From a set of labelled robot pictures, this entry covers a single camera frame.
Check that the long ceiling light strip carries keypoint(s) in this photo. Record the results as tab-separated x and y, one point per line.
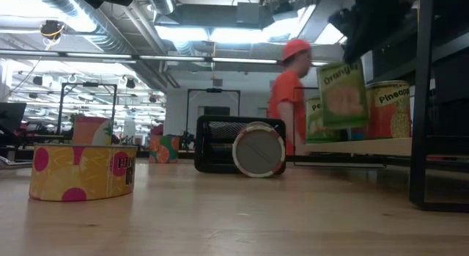
172	58

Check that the red rounded background object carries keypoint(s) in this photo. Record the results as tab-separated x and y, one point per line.
158	130

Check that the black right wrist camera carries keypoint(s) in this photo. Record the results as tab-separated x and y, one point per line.
340	21

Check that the tall red pineapple can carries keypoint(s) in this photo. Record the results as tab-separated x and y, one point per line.
388	113

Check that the person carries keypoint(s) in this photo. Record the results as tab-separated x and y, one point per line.
287	94

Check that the metal box grater black frame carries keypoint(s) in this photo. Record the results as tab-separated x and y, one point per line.
212	146

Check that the silver metal kitchen utensil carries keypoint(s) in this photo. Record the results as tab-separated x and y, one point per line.
11	163

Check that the black frame workstation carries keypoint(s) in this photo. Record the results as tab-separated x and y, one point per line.
214	90
90	84

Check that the white red diced tomatoes can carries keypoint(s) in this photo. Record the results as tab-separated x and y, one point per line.
258	149

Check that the tall green oranges can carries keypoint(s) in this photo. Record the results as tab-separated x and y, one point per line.
342	98

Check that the black ceiling dome camera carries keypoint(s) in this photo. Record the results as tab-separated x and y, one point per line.
52	29

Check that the wide silver ceiling duct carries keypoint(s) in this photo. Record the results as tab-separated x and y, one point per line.
84	17

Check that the wooden shelf with black frame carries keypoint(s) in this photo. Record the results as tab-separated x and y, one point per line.
366	146

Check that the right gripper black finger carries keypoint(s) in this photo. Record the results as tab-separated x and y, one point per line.
357	47

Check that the dark monitor screen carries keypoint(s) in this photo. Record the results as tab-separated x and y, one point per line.
11	116

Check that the black aluminium rig frame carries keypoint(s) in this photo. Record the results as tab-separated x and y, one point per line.
187	155

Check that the narrow silver ceiling duct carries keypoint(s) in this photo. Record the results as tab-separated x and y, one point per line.
161	1

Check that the short yellow pineapple rings can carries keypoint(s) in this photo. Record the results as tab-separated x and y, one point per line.
80	175

